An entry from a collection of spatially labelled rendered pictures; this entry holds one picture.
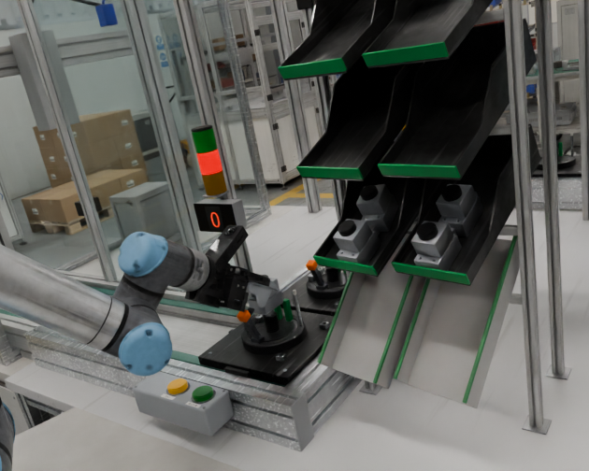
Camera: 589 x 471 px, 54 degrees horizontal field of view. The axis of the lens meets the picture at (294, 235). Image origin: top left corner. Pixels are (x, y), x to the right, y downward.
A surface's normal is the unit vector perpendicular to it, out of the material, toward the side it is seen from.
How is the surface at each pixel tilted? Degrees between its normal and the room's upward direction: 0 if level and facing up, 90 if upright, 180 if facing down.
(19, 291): 87
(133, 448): 0
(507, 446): 0
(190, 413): 90
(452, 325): 45
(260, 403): 90
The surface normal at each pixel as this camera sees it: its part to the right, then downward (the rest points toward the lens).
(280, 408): -0.56, 0.37
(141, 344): 0.40, 0.23
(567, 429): -0.18, -0.93
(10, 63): 0.80, 0.04
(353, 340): -0.62, -0.41
